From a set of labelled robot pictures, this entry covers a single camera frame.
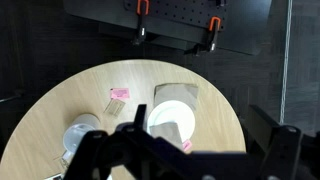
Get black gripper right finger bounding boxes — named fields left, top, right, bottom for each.
left=245, top=104, right=304, bottom=180

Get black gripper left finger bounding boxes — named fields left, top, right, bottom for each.
left=63, top=103, right=188, bottom=180

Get small tan packet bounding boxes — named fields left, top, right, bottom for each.
left=54, top=155, right=70, bottom=170

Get brown sugar packet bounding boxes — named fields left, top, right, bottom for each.
left=103, top=98, right=126, bottom=118

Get pink sweetener packet with print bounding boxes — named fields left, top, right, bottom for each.
left=109, top=87, right=131, bottom=100

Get large white plate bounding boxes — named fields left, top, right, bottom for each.
left=147, top=100, right=196, bottom=141

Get small pink packet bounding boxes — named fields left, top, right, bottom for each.
left=181, top=139, right=194, bottom=153

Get black robot cart top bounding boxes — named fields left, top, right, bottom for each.
left=63, top=0, right=273, bottom=56

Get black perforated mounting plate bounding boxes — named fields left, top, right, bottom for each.
left=123, top=0, right=230, bottom=33

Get thin white cable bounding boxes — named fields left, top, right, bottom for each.
left=279, top=0, right=294, bottom=125

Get orange handled black clamp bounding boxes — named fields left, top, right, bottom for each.
left=192, top=16, right=223, bottom=56
left=132, top=0, right=151, bottom=47

